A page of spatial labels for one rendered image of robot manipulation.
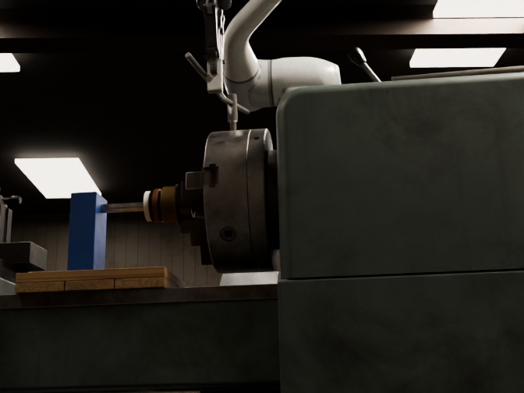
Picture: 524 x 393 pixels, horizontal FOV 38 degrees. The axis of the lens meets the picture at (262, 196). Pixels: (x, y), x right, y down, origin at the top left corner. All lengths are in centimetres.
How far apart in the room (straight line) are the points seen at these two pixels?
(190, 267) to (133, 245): 75
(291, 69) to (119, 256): 743
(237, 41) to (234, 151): 47
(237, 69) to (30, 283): 83
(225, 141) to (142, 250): 780
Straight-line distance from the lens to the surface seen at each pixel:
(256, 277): 216
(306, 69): 210
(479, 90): 153
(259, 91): 210
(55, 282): 155
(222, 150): 157
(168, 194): 167
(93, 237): 169
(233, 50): 199
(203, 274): 923
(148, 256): 934
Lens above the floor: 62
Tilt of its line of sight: 16 degrees up
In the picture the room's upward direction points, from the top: 1 degrees counter-clockwise
